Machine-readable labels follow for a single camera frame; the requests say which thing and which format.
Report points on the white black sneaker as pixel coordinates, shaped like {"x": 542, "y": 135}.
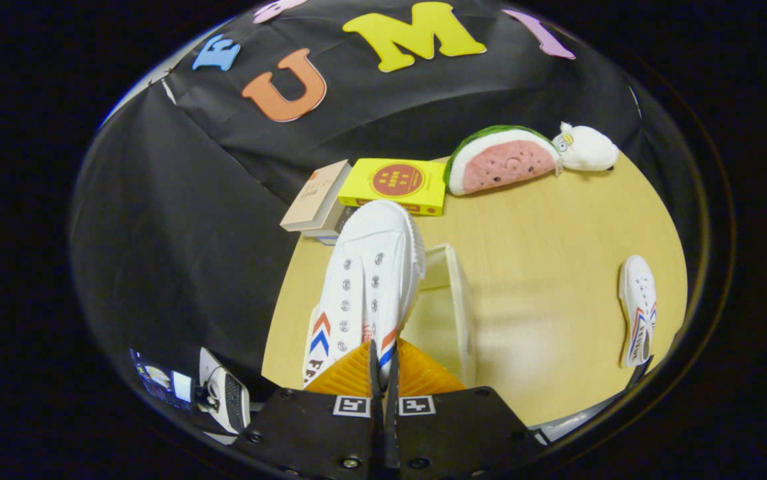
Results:
{"x": 227, "y": 400}

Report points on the watermelon slice plush toy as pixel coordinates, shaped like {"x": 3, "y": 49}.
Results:
{"x": 500, "y": 163}

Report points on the white book dark spine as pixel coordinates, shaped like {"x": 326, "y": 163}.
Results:
{"x": 323, "y": 234}

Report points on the beige book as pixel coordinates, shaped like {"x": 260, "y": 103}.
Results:
{"x": 317, "y": 196}

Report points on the yellow book red circle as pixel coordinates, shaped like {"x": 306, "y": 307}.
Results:
{"x": 393, "y": 180}

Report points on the white plush toy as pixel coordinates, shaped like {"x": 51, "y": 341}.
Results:
{"x": 590, "y": 150}

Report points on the blue printed panel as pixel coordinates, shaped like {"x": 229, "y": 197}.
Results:
{"x": 160, "y": 380}

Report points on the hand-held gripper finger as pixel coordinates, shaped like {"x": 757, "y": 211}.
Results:
{"x": 375, "y": 373}
{"x": 390, "y": 376}

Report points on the beige fabric storage box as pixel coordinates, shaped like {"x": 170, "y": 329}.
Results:
{"x": 453, "y": 313}

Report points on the white shoe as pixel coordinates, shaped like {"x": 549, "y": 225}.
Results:
{"x": 370, "y": 266}
{"x": 638, "y": 286}

